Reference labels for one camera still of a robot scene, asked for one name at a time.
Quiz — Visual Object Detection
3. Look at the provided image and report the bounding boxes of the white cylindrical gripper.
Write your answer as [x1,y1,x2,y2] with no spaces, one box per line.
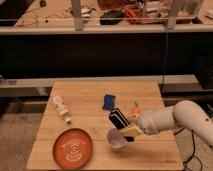
[120,107,176,137]

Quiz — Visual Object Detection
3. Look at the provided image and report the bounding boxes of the black whiteboard eraser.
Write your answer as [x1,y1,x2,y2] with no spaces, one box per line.
[108,107,136,143]

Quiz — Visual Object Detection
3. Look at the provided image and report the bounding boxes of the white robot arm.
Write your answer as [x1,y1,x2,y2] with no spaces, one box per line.
[120,100,213,149]

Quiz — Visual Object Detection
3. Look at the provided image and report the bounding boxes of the blue rectangular block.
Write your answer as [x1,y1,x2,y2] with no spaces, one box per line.
[103,94,115,110]

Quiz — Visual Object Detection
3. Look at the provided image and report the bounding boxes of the orange plate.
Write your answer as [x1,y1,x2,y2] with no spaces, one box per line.
[52,128,93,170]

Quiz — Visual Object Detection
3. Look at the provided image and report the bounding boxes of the clear plastic bottle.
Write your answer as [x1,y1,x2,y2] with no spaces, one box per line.
[52,96,71,124]

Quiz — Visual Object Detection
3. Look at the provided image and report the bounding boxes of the black object on bench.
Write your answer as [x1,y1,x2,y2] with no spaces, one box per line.
[100,10,124,25]

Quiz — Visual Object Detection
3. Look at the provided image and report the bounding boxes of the orange tool on bench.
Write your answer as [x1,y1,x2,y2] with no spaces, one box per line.
[124,5,141,24]

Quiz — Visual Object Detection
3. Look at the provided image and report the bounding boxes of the black floor cable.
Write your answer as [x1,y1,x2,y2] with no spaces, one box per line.
[173,127,204,171]

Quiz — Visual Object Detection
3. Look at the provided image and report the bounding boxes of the blue hanging cable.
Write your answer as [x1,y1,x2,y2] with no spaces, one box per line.
[161,20,170,88]

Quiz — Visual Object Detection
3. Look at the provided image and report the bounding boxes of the grey metal post right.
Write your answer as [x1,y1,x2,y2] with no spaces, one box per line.
[167,0,182,29]

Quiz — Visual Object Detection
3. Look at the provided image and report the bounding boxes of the grey metal post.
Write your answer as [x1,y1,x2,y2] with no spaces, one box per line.
[167,0,182,29]
[71,0,83,31]

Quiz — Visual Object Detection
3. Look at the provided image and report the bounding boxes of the grey metal post left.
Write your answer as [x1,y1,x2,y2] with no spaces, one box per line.
[71,0,83,31]

